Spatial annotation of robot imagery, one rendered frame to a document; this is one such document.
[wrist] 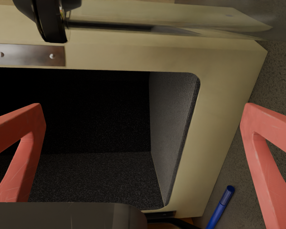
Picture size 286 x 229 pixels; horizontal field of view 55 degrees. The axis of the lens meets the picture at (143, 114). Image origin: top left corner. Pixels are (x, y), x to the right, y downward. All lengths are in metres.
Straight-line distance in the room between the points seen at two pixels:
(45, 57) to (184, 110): 0.18
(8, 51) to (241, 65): 0.25
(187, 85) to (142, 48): 0.09
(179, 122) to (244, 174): 0.11
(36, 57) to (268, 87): 0.25
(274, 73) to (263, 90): 0.03
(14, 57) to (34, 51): 0.02
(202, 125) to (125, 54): 0.15
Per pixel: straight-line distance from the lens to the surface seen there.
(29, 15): 0.17
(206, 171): 0.44
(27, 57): 0.30
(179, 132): 0.39
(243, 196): 0.40
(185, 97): 0.37
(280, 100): 0.33
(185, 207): 0.51
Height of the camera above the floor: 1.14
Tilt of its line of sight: 11 degrees down
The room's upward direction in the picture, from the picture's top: 90 degrees counter-clockwise
